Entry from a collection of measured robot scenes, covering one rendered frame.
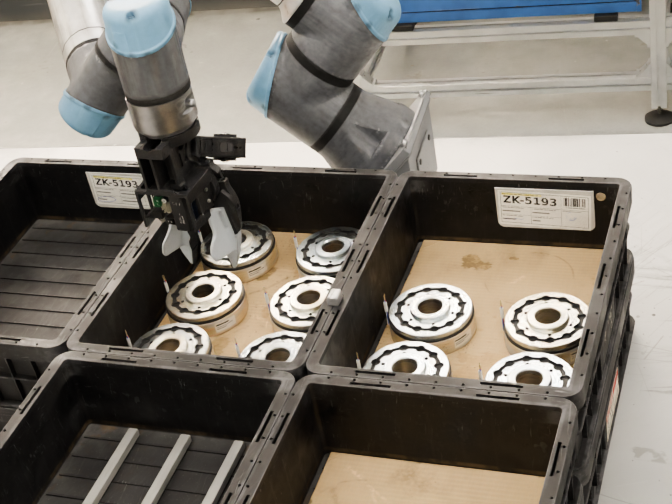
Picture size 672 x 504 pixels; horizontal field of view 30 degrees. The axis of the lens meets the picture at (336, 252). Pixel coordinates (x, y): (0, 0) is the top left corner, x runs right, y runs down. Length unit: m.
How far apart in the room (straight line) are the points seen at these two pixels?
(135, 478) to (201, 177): 0.35
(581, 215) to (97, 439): 0.65
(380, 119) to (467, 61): 2.09
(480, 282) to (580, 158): 0.52
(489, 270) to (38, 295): 0.62
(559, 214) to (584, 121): 1.93
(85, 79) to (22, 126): 2.61
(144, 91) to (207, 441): 0.40
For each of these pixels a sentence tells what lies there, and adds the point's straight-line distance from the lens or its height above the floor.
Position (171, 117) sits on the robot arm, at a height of 1.15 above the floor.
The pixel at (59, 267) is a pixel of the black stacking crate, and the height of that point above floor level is 0.83.
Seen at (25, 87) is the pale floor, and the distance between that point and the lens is 4.38.
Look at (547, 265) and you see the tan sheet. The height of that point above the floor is 0.83.
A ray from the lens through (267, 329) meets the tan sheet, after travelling 1.59.
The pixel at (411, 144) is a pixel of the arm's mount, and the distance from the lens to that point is 1.80.
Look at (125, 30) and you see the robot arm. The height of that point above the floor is 1.26.
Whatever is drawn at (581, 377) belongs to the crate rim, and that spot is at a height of 0.93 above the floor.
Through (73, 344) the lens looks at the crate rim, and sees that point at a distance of 1.49.
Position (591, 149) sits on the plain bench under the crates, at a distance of 2.08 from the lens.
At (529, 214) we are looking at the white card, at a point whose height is 0.88.
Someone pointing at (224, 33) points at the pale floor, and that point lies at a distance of 4.39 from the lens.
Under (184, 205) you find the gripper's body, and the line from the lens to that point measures 1.45.
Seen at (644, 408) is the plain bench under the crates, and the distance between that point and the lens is 1.60.
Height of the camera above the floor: 1.80
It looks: 35 degrees down
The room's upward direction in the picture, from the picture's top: 12 degrees counter-clockwise
